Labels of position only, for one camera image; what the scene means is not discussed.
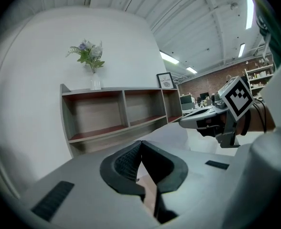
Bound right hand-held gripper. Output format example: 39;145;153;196
178;76;255;149

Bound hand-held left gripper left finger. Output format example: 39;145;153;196
99;141;146;201

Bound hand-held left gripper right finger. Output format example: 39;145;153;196
141;140;188;224

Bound beige cardboard piece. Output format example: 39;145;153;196
137;175;158;218

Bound white A4 paper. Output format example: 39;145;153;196
135;123;237;157

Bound person's right forearm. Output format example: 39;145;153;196
236;99;277;135

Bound black framed picture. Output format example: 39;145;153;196
156;72;175;90

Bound wooden shelf unit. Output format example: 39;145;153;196
60;83;184;158

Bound white background shelf rack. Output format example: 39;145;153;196
244;64;275;97

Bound clear glass vase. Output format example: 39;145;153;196
90;73;102;91

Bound person's dark green shirt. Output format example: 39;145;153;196
257;0;281;69

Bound white and purple flowers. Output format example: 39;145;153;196
65;39;105;74

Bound black wrist strap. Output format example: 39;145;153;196
240;111;251;136

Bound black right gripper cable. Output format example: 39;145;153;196
251;99;268;133

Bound white wall cable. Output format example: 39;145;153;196
0;15;36;86

